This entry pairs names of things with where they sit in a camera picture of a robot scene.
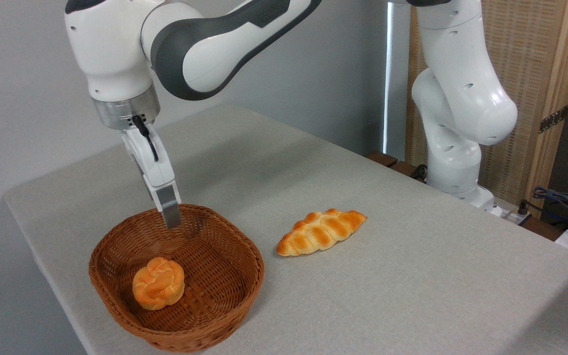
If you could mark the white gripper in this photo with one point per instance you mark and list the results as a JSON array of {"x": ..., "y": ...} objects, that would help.
[{"x": 158, "y": 170}]

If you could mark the round knotted bread roll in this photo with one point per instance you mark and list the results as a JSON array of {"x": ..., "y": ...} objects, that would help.
[{"x": 158, "y": 283}]

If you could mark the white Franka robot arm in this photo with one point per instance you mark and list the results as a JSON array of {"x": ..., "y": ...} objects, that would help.
[{"x": 111, "y": 49}]

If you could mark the brown woven wicker basket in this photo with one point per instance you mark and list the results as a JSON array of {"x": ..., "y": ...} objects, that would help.
[{"x": 215, "y": 276}]

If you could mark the long braided bread loaf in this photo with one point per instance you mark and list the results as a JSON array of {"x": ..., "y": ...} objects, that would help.
[{"x": 321, "y": 231}]

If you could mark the grey tablecloth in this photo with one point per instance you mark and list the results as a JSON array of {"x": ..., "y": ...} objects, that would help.
[{"x": 412, "y": 276}]

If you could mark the black screen hinge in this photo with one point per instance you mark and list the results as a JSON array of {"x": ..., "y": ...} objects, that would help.
[{"x": 554, "y": 119}]

